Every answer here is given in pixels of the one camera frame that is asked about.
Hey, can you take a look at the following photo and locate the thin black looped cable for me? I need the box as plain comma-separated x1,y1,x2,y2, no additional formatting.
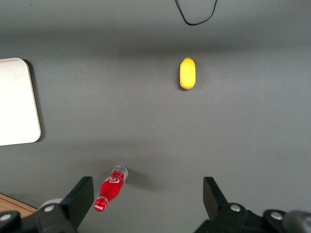
174,0,219,26

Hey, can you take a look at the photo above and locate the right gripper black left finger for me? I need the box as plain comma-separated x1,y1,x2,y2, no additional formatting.
36,176,94,233

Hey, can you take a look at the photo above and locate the yellow lemon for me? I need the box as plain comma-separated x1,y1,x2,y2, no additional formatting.
179,56,197,90

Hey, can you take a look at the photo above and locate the wooden drawer cabinet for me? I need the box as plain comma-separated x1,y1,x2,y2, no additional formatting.
0,193,35,217

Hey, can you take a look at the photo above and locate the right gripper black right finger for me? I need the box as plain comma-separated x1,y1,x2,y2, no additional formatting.
194,176,265,233

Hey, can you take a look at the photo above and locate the red cola bottle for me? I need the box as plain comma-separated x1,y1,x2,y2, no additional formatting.
93,165,129,214

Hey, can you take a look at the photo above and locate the white plastic tray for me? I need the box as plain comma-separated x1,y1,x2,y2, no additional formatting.
0,57,42,147

